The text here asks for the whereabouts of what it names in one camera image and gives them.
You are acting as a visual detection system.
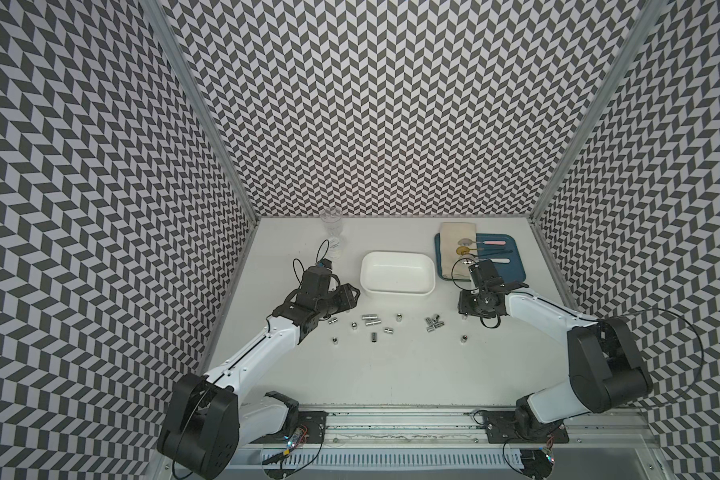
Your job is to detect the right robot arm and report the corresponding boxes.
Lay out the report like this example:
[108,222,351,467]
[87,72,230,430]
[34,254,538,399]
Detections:
[457,259,653,442]

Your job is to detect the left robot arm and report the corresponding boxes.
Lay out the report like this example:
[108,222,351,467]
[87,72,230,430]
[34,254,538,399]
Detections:
[157,261,361,479]

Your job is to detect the white plastic storage box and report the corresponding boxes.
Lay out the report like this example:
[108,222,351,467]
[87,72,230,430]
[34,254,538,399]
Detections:
[360,251,436,297]

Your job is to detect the beige folded cloth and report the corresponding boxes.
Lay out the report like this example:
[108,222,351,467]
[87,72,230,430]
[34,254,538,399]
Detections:
[439,221,479,281]

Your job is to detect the white yogurt cup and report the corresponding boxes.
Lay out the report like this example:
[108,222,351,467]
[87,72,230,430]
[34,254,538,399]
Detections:
[326,237,343,260]

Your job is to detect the teal tray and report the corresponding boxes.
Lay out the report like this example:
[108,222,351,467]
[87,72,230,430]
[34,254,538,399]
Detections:
[434,233,527,282]

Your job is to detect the clear drinking glass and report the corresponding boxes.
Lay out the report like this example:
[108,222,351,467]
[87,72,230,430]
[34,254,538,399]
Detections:
[320,207,343,238]

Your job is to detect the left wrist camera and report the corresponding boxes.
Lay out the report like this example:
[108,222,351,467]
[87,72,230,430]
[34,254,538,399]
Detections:
[301,266,333,296]

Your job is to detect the white handled spoon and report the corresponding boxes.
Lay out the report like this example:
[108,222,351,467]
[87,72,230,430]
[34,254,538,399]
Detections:
[459,256,512,264]

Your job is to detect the gold black handled spoon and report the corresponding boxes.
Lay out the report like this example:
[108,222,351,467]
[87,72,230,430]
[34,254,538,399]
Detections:
[456,245,513,256]

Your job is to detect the pink handled spoon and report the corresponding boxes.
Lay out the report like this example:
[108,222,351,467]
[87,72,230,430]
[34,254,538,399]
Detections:
[458,238,506,248]

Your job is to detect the metal base rail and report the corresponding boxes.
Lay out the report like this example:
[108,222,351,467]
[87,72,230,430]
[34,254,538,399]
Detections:
[239,407,655,448]

